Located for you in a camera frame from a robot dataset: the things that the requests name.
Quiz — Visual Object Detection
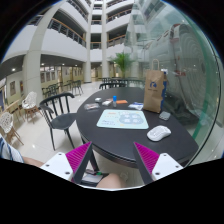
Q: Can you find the clear plastic packet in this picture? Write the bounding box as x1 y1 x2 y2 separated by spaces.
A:
84 103 99 110

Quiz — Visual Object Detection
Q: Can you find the small white box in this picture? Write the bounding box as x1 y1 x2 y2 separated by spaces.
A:
95 98 102 103

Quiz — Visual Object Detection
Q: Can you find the light blue mouse pad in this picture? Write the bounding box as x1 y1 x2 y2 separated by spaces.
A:
97 109 149 129

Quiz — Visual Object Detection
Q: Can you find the black chair behind table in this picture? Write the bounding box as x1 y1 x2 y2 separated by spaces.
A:
99 83 126 90

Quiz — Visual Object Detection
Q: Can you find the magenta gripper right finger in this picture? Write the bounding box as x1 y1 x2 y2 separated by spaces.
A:
133 141 184 185

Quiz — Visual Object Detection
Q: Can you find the blue capped bottle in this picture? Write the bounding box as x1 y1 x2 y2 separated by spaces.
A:
112 96 117 108

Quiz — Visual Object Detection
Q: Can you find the white lattice chair left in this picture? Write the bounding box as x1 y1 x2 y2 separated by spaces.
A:
0 112 22 143

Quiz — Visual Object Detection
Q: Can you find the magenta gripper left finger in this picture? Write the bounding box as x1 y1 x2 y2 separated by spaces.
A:
40 141 94 185

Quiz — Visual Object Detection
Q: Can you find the round black table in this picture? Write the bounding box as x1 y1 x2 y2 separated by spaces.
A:
76 87 198 168

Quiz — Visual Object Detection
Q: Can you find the white computer mouse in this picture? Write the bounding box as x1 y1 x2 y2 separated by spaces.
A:
147 125 171 142

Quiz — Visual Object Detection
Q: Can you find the white patterned packet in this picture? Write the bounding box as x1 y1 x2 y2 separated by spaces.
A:
102 100 112 106

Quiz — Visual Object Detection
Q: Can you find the white tissue packet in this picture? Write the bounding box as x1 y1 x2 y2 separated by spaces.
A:
128 103 143 110

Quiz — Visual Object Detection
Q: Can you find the brown paper bag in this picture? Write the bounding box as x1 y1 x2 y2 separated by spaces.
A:
143 59 167 113

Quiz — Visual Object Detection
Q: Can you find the black plastic chair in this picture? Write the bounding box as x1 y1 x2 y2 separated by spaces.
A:
39 92 77 148

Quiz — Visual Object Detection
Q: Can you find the white lattice chair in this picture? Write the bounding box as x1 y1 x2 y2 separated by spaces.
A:
22 91 40 118
0 112 22 143

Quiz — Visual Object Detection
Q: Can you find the green potted palm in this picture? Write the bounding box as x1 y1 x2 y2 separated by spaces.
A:
110 52 133 77

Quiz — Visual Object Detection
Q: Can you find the orange flat card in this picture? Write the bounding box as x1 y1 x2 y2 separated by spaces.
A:
117 100 128 104

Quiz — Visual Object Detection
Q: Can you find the grey small pouch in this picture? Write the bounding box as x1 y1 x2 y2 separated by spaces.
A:
159 111 171 120

